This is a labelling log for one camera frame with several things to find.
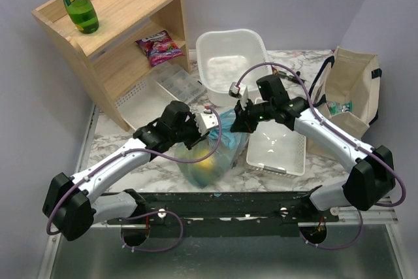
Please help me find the green snack packet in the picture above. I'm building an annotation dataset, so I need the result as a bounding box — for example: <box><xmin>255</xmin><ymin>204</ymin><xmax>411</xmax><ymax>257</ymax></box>
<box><xmin>327</xmin><ymin>101</ymin><xmax>352</xmax><ymax>116</ymax></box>

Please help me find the wooden shelf unit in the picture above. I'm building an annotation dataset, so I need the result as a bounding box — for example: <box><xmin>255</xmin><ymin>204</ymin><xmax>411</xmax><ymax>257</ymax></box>
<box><xmin>32</xmin><ymin>0</ymin><xmax>190</xmax><ymax>131</ymax></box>

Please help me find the small black tool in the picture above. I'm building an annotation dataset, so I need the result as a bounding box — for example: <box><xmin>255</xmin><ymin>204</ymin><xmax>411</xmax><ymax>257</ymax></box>
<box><xmin>271</xmin><ymin>66</ymin><xmax>306</xmax><ymax>84</ymax></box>

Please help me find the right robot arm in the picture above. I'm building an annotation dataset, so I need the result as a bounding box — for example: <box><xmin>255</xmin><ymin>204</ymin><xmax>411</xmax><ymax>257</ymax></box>
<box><xmin>229</xmin><ymin>74</ymin><xmax>396</xmax><ymax>211</ymax></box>

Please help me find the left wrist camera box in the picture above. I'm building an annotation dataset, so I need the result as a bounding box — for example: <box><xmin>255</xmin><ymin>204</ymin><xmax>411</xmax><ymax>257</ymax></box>
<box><xmin>195</xmin><ymin>107</ymin><xmax>219</xmax><ymax>136</ymax></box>

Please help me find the clear plastic organizer box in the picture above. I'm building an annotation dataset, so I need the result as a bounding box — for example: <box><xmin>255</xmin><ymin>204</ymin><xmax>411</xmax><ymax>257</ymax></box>
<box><xmin>151</xmin><ymin>63</ymin><xmax>205</xmax><ymax>104</ymax></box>

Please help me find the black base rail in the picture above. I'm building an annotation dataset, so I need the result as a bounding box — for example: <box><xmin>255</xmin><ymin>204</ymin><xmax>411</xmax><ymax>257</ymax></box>
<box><xmin>106</xmin><ymin>189</ymin><xmax>339</xmax><ymax>237</ymax></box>

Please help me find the large white plastic tub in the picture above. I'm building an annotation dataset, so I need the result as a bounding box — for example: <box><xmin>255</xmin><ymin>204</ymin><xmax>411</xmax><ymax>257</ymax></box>
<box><xmin>196</xmin><ymin>29</ymin><xmax>269</xmax><ymax>107</ymax></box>

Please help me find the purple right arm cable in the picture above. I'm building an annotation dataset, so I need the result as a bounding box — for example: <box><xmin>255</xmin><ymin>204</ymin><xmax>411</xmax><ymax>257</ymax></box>
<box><xmin>236</xmin><ymin>62</ymin><xmax>408</xmax><ymax>251</ymax></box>

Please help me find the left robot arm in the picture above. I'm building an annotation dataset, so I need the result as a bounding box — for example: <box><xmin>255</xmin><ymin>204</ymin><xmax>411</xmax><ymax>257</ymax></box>
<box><xmin>42</xmin><ymin>101</ymin><xmax>219</xmax><ymax>241</ymax></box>

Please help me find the floral canvas tote bag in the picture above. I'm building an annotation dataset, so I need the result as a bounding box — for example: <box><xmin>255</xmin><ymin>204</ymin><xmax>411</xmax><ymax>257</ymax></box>
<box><xmin>309</xmin><ymin>47</ymin><xmax>383</xmax><ymax>139</ymax></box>

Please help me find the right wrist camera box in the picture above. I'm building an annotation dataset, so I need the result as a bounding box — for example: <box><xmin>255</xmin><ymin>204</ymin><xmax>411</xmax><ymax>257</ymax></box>
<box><xmin>229</xmin><ymin>82</ymin><xmax>249</xmax><ymax>110</ymax></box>

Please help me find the white perforated plastic basket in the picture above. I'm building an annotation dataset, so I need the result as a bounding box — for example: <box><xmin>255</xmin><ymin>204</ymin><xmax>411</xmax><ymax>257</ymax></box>
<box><xmin>246</xmin><ymin>120</ymin><xmax>306</xmax><ymax>178</ymax></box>

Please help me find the green glass bottle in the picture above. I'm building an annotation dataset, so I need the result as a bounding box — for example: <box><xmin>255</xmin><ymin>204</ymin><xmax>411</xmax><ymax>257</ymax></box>
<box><xmin>63</xmin><ymin>0</ymin><xmax>99</xmax><ymax>34</ymax></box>

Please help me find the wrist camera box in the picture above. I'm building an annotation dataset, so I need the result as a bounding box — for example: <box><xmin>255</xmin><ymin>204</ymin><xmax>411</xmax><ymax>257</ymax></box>
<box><xmin>195</xmin><ymin>107</ymin><xmax>219</xmax><ymax>136</ymax></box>
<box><xmin>229</xmin><ymin>82</ymin><xmax>249</xmax><ymax>110</ymax></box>

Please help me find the yellow lemon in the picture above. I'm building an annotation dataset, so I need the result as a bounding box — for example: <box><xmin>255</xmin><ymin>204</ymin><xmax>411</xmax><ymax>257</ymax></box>
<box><xmin>194</xmin><ymin>148</ymin><xmax>216</xmax><ymax>170</ymax></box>

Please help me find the light blue plastic grocery bag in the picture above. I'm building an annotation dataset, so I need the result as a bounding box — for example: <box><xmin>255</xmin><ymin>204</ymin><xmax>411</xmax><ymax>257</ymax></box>
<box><xmin>174</xmin><ymin>108</ymin><xmax>251</xmax><ymax>189</ymax></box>

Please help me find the pink candy bag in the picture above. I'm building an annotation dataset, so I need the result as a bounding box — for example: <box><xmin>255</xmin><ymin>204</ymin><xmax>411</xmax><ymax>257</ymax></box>
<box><xmin>135</xmin><ymin>30</ymin><xmax>184</xmax><ymax>67</ymax></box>

